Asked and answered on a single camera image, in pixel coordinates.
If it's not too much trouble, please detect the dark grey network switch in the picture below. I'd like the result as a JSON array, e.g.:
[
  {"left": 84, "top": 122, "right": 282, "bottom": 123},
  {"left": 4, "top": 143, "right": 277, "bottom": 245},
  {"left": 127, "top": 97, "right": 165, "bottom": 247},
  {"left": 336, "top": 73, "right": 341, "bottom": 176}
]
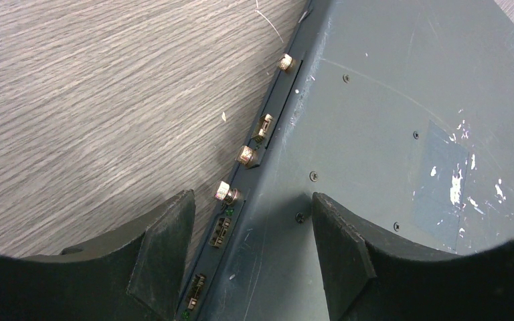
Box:
[{"left": 176, "top": 1, "right": 514, "bottom": 320}]

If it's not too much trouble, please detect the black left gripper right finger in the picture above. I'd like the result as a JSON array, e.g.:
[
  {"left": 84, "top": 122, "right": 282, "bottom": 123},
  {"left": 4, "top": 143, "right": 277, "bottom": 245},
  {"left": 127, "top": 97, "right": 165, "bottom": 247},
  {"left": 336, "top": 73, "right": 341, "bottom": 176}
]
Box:
[{"left": 312, "top": 193, "right": 514, "bottom": 320}]

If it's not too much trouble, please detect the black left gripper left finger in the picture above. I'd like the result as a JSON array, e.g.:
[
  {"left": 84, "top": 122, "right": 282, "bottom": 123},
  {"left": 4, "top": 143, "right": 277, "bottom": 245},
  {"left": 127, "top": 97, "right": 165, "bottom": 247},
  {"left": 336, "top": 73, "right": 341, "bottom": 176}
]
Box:
[{"left": 0, "top": 190, "right": 195, "bottom": 320}]

